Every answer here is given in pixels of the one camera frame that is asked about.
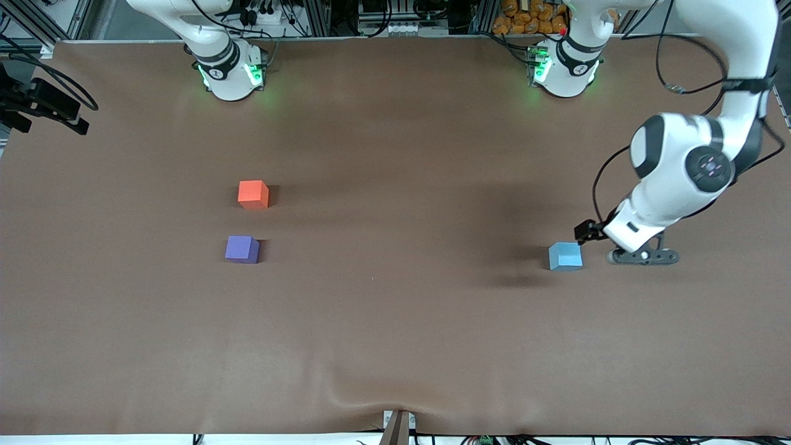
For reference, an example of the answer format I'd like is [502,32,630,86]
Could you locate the blue foam block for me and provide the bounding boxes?
[548,242,583,272]

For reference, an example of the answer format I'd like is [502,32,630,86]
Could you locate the orange foam block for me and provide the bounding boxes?
[237,180,270,210]

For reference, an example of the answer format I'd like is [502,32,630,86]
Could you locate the purple foam block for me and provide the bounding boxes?
[224,235,261,265]

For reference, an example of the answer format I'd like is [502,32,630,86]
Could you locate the brown table mat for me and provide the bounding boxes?
[0,34,791,436]

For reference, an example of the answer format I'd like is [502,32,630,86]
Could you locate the orange packets pile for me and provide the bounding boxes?
[493,0,620,35]

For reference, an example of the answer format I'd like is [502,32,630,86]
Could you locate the white power strip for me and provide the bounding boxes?
[238,5,292,27]

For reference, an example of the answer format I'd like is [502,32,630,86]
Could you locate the white terminal strip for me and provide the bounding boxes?
[357,22,450,38]

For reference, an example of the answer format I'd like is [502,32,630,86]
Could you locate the black electronics box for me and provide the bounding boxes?
[358,0,410,20]

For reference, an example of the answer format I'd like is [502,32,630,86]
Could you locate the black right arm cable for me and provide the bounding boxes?
[0,34,99,112]

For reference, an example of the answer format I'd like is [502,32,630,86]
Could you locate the aluminium frame rails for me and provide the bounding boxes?
[0,0,93,50]

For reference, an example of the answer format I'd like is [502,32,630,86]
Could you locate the black base cable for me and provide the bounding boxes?
[488,31,533,64]

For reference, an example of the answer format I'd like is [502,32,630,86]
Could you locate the aluminium profile post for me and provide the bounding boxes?
[302,0,337,38]

